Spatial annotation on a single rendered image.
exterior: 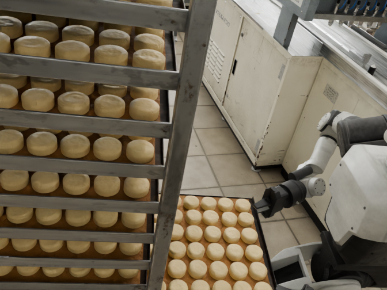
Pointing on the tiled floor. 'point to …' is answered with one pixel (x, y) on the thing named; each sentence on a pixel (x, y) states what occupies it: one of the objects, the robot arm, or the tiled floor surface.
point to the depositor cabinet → (259, 79)
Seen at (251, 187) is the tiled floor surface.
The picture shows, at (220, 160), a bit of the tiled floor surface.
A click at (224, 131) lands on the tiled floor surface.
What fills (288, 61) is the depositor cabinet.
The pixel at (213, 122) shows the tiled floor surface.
